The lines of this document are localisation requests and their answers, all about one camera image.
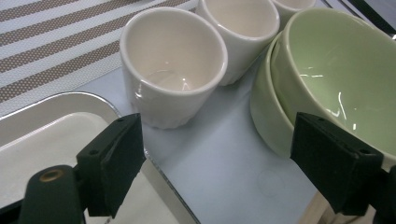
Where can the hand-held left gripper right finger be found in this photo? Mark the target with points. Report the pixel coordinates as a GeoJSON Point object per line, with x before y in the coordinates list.
{"type": "Point", "coordinates": [336, 165]}

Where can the striped woven placemat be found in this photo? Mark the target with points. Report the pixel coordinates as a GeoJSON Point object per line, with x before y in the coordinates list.
{"type": "Point", "coordinates": [46, 37]}

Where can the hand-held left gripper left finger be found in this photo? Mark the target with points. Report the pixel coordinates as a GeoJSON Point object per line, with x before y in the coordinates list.
{"type": "Point", "coordinates": [115, 161]}

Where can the row of black chopsticks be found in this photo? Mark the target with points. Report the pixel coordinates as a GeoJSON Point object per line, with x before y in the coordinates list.
{"type": "Point", "coordinates": [376, 14]}

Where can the white ceramic cup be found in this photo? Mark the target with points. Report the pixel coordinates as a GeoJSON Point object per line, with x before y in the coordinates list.
{"type": "Point", "coordinates": [292, 9]}
{"type": "Point", "coordinates": [243, 18]}
{"type": "Point", "coordinates": [171, 56]}

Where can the light blue table cover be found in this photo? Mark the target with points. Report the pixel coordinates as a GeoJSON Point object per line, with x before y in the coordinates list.
{"type": "Point", "coordinates": [224, 161]}

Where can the green ceramic bowl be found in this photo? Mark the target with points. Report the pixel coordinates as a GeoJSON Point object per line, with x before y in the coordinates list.
{"type": "Point", "coordinates": [327, 62]}
{"type": "Point", "coordinates": [264, 109]}

